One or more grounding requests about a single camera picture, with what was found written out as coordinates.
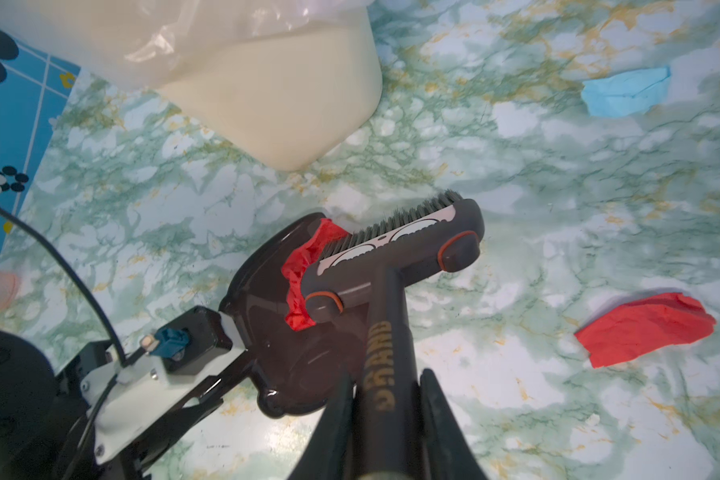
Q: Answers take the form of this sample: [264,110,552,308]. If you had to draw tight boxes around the black dustpan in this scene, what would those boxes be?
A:
[219,213,368,418]

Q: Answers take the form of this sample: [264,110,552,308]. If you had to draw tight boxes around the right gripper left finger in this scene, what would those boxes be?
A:
[288,373,354,480]

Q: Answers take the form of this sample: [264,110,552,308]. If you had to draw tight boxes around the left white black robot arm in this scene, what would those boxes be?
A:
[0,306,252,479]

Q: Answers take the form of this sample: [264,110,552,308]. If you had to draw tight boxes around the black pink hand brush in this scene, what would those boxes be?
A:
[301,190,485,479]

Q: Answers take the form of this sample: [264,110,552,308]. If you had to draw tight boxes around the beige trash bin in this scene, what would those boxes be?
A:
[0,0,384,173]

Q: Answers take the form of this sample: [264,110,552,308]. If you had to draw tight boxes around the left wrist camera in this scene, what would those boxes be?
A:
[80,307,251,470]

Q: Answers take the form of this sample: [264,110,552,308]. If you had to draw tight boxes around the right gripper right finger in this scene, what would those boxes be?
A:
[419,369,487,480]

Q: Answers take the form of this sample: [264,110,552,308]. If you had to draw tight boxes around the blue paper scrap right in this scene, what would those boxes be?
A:
[581,67,671,118]

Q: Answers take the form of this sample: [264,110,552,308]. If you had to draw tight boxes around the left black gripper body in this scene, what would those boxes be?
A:
[53,353,254,479]

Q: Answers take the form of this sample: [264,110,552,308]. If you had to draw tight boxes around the red crumpled paper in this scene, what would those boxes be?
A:
[281,218,349,331]

